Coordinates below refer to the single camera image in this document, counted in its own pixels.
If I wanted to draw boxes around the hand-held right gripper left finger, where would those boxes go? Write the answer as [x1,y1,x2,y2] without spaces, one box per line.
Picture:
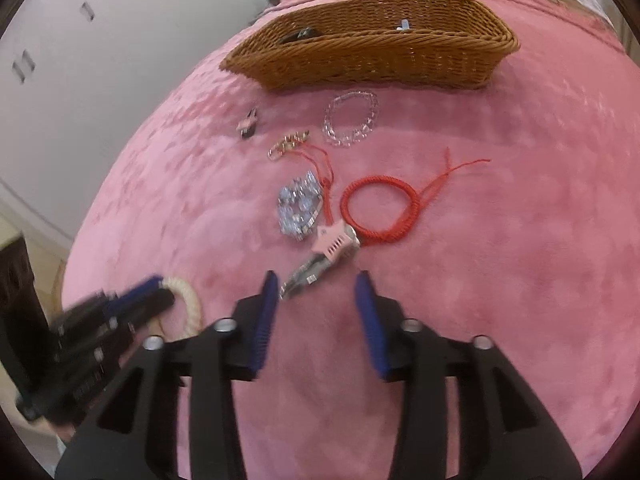
[54,270,280,480]

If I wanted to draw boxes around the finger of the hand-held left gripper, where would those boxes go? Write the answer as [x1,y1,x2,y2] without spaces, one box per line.
[102,274,167,313]
[112,287,177,337]

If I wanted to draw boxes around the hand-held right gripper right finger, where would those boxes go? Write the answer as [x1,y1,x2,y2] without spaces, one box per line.
[353,270,584,480]

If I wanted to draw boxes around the cream rope ring bracelet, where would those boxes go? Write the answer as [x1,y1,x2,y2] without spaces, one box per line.
[148,276,203,337]

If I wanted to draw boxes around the pink star hair clip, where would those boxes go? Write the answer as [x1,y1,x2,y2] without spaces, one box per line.
[311,222,362,263]

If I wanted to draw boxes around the brown wicker basket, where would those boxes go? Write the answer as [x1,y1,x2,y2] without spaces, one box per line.
[219,0,521,93]

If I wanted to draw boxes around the dark wooden furniture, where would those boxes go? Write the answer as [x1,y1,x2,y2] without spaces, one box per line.
[0,234,57,413]

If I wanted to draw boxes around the pink fleece blanket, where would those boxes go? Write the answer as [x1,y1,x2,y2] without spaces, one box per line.
[52,0,640,480]

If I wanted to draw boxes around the small pink hair clip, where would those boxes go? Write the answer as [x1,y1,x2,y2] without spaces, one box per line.
[237,107,262,140]

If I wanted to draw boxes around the white wardrobe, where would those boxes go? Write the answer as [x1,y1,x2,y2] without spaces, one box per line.
[0,0,307,241]

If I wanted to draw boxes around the black hair clip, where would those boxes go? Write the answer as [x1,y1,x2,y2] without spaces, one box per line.
[278,27,322,45]

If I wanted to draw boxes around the silver crystal bracelet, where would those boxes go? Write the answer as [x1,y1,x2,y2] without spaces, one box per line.
[276,170,324,244]

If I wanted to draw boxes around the red braided cord bracelet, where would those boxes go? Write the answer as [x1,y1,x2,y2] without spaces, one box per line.
[342,147,492,247]

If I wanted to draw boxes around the red string charm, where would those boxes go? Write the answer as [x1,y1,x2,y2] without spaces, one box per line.
[299,143,337,224]

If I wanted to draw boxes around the gold chain hair clip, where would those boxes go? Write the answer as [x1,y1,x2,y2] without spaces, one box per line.
[268,131,312,162]

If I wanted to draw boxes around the clear bead bracelet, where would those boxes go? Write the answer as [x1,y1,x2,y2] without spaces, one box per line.
[322,90,384,150]

